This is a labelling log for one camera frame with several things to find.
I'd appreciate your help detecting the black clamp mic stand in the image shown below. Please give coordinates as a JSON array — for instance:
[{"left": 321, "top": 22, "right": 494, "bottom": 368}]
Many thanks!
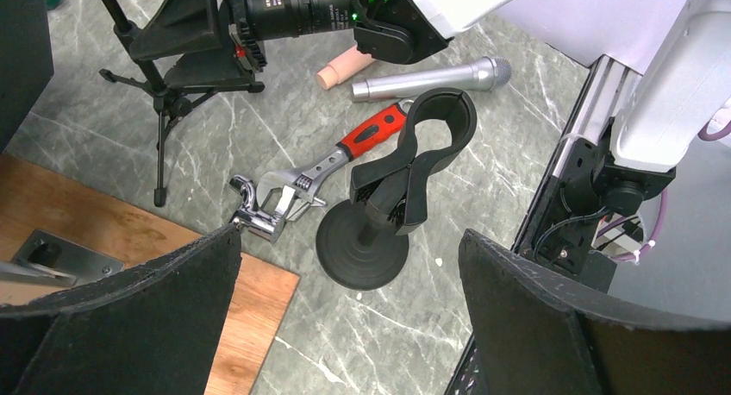
[{"left": 316, "top": 87, "right": 478, "bottom": 291}]

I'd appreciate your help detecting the red handled adjustable wrench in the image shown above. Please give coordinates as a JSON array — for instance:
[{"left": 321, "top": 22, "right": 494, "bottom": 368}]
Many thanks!
[{"left": 229, "top": 98, "right": 414, "bottom": 243}]

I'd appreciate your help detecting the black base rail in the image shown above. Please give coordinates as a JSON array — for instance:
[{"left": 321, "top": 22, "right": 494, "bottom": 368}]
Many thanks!
[{"left": 447, "top": 55, "right": 638, "bottom": 394}]

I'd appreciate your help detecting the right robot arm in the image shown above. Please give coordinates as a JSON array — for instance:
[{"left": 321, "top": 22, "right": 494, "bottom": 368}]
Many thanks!
[{"left": 166, "top": 15, "right": 588, "bottom": 185}]

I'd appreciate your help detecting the silver microphone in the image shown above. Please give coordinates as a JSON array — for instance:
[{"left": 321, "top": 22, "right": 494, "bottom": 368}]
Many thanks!
[{"left": 351, "top": 57, "right": 512, "bottom": 103}]

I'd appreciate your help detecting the blue network switch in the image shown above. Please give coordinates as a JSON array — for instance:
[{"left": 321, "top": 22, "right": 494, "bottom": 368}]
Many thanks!
[{"left": 1, "top": 0, "right": 53, "bottom": 149}]

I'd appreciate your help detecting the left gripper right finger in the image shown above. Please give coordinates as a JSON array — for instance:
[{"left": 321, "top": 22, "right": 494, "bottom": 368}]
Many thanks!
[{"left": 459, "top": 229, "right": 730, "bottom": 394}]

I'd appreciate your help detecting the pink microphone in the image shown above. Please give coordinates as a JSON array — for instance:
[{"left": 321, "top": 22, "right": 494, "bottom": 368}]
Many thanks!
[{"left": 316, "top": 46, "right": 376, "bottom": 90}]

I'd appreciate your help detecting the white metal lever handle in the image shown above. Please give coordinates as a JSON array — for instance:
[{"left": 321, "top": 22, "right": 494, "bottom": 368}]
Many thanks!
[{"left": 1, "top": 229, "right": 125, "bottom": 287}]

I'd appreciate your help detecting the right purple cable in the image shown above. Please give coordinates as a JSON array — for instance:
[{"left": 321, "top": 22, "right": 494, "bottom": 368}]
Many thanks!
[{"left": 593, "top": 120, "right": 731, "bottom": 266}]

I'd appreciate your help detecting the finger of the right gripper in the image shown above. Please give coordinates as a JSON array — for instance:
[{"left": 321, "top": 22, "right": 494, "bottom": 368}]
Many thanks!
[
  {"left": 164, "top": 48, "right": 265, "bottom": 93},
  {"left": 129, "top": 0, "right": 223, "bottom": 61}
]

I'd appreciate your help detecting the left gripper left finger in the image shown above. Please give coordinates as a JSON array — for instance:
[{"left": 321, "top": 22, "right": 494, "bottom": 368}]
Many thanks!
[{"left": 1, "top": 225, "right": 241, "bottom": 394}]

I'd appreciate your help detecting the wooden board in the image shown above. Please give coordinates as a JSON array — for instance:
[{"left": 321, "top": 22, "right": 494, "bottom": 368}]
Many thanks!
[{"left": 0, "top": 152, "right": 302, "bottom": 395}]

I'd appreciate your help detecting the black tripod mic stand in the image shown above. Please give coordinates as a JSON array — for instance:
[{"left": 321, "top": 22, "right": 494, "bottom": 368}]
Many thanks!
[{"left": 89, "top": 0, "right": 229, "bottom": 209}]

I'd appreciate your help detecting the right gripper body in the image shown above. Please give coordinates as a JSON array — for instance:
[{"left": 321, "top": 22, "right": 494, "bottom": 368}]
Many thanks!
[{"left": 227, "top": 0, "right": 267, "bottom": 72}]

